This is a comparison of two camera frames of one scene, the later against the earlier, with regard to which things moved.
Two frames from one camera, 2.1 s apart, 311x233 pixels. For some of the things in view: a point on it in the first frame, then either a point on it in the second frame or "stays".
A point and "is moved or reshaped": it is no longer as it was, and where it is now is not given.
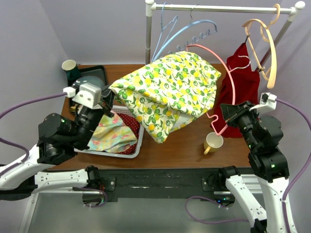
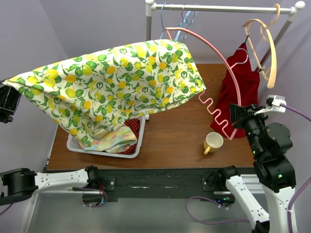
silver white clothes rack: x=150 y=5 stays
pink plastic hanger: x=232 y=77 is moved or reshaped
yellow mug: x=213 y=141 stays
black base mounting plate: x=158 y=183 stays
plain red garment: x=240 y=84 stays
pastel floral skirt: x=111 y=135 stays
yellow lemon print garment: x=168 y=91 to x=102 y=88
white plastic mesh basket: x=122 y=109 stays
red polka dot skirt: x=132 y=123 stays
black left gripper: x=107 y=98 to x=9 y=98
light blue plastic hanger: x=193 y=40 to x=181 y=24
